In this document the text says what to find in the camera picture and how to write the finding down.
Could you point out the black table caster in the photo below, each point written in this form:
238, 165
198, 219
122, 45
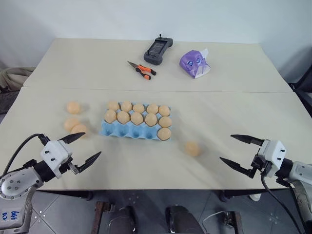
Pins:
90, 195
223, 196

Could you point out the beige egg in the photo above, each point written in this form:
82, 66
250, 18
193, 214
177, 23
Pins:
113, 105
164, 110
164, 134
192, 149
136, 118
110, 116
139, 108
123, 117
70, 123
73, 107
150, 119
152, 108
126, 106
165, 122
79, 129

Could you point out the dark rounded shape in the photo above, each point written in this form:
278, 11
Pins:
125, 220
181, 220

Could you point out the brown wooden frame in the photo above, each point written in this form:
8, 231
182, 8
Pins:
100, 214

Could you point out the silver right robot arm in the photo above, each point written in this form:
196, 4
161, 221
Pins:
301, 170

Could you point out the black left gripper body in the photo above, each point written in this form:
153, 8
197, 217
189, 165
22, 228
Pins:
70, 167

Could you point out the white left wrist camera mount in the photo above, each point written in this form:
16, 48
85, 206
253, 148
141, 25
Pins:
54, 152

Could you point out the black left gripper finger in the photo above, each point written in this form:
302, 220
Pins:
89, 162
73, 137

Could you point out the beige cloth bag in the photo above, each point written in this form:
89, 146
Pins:
12, 78

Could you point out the blue egg tray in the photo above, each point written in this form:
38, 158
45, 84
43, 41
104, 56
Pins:
126, 132

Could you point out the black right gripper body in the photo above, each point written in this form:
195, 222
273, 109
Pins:
259, 164

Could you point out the black chair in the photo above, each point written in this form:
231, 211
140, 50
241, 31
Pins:
303, 90

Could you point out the purple tissue pack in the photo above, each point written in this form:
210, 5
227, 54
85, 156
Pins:
193, 63

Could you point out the grey handheld remote controller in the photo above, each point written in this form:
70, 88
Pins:
158, 51

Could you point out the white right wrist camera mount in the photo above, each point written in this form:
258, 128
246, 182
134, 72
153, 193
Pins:
273, 153

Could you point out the orange black pliers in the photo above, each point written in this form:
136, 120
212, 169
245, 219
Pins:
143, 70

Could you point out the small white object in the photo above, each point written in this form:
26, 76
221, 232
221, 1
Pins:
255, 197

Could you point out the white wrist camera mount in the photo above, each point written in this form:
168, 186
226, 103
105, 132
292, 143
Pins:
273, 153
54, 152

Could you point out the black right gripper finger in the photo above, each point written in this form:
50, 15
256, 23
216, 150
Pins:
248, 140
240, 168

